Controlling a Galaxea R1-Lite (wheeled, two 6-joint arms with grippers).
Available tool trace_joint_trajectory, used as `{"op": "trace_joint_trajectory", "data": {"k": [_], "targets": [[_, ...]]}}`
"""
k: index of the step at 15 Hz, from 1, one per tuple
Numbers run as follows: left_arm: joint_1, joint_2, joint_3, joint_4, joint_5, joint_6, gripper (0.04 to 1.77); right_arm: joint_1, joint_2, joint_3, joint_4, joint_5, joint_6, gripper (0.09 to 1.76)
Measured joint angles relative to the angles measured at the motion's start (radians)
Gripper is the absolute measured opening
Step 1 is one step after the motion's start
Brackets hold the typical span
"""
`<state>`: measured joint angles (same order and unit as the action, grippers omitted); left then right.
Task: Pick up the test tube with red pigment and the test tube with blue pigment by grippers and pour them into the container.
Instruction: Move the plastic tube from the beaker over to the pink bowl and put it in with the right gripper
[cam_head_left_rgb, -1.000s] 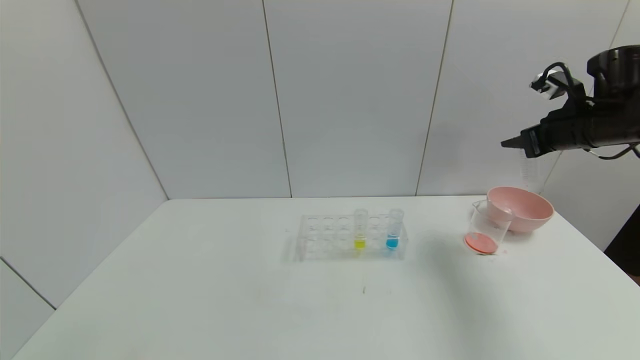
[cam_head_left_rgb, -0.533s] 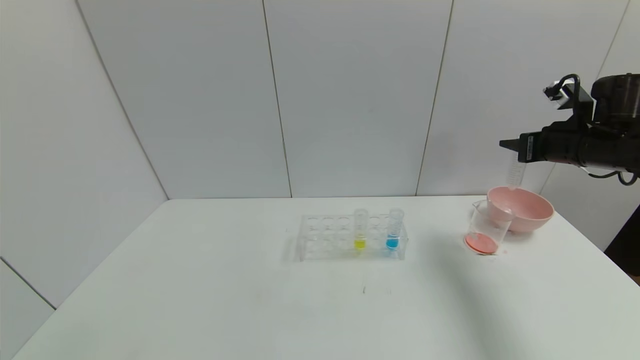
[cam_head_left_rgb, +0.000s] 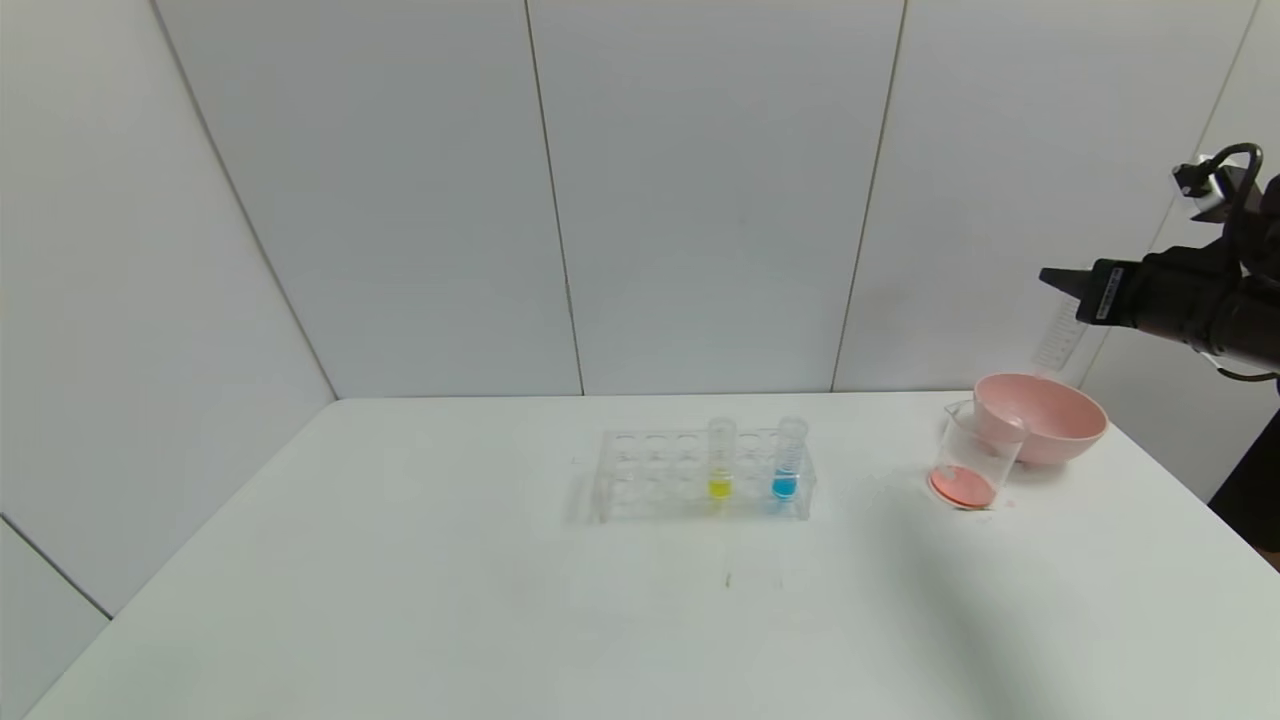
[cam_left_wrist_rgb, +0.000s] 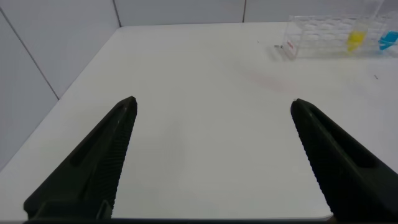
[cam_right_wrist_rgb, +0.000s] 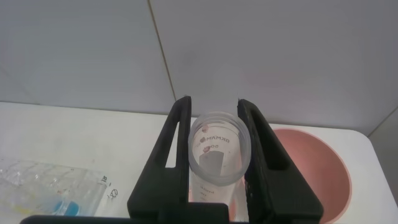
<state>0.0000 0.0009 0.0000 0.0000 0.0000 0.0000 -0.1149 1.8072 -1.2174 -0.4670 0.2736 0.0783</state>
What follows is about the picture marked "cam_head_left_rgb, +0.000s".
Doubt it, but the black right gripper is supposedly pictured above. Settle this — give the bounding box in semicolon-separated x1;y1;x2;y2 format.
1038;246;1243;353

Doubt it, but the test tube with red pigment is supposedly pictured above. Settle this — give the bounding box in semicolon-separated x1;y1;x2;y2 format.
1030;293;1087;377

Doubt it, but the test tube with blue pigment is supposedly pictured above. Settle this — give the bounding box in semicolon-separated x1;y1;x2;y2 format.
772;417;808;501

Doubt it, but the test tube with yellow pigment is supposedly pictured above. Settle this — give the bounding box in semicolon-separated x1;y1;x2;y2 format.
706;418;738;501

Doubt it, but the clear acrylic test tube rack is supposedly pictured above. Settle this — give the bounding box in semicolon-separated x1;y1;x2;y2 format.
590;428;816;523

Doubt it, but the pink plastic bowl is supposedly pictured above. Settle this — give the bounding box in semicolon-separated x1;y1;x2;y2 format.
972;374;1107;467

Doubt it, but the clear glass beaker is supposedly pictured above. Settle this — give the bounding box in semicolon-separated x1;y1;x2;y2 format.
930;400;1028;511

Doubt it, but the black background object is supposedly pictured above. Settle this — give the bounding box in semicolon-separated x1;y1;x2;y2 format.
1207;408;1280;573

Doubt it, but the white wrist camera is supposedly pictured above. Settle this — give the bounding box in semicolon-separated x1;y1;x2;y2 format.
1172;158;1231;223

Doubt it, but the black camera cable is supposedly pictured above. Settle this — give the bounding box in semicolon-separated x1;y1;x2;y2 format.
1205;143;1267;236

